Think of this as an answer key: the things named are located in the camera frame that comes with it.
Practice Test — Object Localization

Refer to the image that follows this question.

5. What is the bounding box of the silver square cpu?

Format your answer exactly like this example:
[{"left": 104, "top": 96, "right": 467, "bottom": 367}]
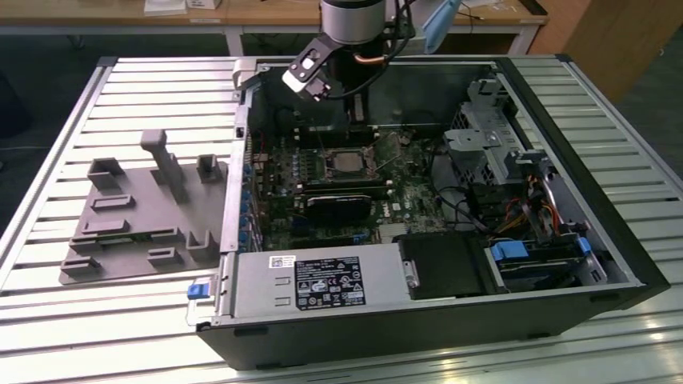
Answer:
[{"left": 329, "top": 154, "right": 371, "bottom": 174}]

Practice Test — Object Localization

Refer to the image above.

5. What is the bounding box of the black cpu socket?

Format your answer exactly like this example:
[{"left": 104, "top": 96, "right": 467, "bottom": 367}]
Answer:
[{"left": 317, "top": 147, "right": 383, "bottom": 182}]

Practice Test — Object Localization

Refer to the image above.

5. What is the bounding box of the black ram stick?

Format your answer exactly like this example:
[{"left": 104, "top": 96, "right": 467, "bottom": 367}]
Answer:
[{"left": 301, "top": 178, "right": 388, "bottom": 186}]

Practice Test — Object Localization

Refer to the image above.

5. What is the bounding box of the metal disk bay cage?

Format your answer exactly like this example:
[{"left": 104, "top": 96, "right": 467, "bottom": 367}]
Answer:
[{"left": 440, "top": 78, "right": 536, "bottom": 186}]

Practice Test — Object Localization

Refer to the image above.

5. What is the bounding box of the green motherboard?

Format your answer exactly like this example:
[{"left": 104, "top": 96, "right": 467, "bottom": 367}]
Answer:
[{"left": 248, "top": 127, "right": 447, "bottom": 251}]

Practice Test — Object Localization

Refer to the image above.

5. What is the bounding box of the wooden desk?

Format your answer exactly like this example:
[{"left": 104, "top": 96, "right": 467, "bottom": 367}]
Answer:
[{"left": 0, "top": 0, "right": 549, "bottom": 57}]

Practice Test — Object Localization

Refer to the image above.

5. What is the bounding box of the wooden cabinet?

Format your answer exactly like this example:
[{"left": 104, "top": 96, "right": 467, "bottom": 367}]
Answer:
[{"left": 532, "top": 0, "right": 683, "bottom": 103}]

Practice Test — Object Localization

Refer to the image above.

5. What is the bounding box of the blue disk carrier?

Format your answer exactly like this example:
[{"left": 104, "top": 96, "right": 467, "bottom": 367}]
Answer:
[{"left": 488, "top": 238, "right": 531, "bottom": 264}]

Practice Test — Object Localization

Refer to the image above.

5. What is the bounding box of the grey parts rack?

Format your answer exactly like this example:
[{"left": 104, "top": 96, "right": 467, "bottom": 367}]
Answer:
[{"left": 59, "top": 130, "right": 231, "bottom": 286}]

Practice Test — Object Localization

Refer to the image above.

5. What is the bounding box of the grey power supply unit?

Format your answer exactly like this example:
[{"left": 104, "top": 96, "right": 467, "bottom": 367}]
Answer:
[{"left": 212, "top": 243, "right": 415, "bottom": 321}]

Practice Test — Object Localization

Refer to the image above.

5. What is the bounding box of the green ram stick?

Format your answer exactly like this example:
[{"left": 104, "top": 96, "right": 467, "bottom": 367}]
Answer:
[{"left": 96, "top": 235, "right": 156, "bottom": 244}]

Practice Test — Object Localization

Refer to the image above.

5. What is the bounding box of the black pc case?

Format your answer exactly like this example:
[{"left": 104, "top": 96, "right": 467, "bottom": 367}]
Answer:
[{"left": 195, "top": 54, "right": 671, "bottom": 371}]

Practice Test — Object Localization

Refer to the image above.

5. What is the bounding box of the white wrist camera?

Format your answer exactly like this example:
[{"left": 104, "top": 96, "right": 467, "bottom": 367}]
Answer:
[{"left": 280, "top": 37, "right": 333, "bottom": 102}]

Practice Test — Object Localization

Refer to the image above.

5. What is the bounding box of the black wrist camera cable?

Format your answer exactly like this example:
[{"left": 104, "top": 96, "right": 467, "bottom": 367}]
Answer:
[{"left": 323, "top": 0, "right": 419, "bottom": 101}]

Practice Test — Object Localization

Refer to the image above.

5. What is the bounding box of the black data cable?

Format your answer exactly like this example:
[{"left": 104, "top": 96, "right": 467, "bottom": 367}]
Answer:
[{"left": 432, "top": 186, "right": 489, "bottom": 236}]

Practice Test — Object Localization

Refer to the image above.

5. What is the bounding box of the coloured wire bundle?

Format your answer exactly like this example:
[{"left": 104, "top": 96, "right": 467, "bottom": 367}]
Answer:
[{"left": 499, "top": 194, "right": 563, "bottom": 238}]

